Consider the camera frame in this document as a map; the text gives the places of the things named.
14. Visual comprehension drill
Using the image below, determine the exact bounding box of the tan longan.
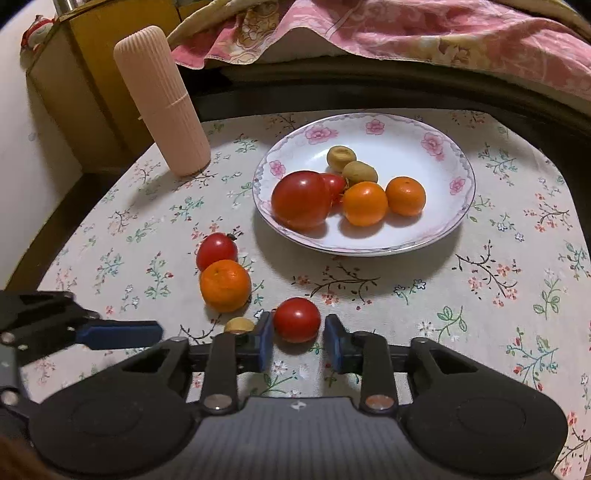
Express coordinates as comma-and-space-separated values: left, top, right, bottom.
223, 317, 256, 335
342, 161, 379, 185
327, 145, 356, 173

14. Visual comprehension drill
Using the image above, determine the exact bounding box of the round cherry tomato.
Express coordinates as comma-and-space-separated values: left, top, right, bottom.
273, 297, 322, 344

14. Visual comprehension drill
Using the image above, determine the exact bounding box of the smooth orange tangerine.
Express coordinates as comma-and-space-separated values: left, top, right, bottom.
342, 182, 389, 227

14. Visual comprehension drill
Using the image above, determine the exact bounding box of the large red tomato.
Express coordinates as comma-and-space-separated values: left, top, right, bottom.
271, 170, 332, 231

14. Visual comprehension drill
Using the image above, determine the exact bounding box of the oval cherry tomato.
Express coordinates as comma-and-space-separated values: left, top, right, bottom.
321, 173, 346, 206

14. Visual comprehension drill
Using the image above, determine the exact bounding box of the wrinkled orange tangerine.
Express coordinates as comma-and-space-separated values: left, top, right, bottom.
199, 260, 252, 313

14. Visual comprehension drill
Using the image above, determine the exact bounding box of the small tomato upper left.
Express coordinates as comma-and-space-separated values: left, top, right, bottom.
195, 232, 238, 271

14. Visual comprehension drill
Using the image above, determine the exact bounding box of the floral tablecloth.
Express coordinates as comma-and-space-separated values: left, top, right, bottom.
40, 110, 590, 479

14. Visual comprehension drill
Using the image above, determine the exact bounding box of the white floral plate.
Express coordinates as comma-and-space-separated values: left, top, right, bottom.
252, 113, 476, 257

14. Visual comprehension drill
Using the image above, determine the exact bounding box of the yellow wooden cabinet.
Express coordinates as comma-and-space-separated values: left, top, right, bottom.
27, 1, 180, 173

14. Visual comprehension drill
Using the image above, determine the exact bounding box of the red white plush toy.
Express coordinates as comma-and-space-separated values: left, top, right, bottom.
21, 15, 55, 51

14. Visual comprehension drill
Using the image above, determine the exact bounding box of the pink ribbed cylindrical container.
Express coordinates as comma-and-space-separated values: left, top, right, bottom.
113, 25, 211, 177

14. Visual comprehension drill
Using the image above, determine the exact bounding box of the stainless steel thermos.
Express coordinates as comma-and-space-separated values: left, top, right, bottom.
53, 0, 90, 16

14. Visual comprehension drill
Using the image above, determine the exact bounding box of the pink floral blanket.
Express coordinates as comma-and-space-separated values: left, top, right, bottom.
168, 1, 590, 102

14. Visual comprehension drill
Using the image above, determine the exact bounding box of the dark bed frame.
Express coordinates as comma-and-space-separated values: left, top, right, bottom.
179, 56, 590, 195

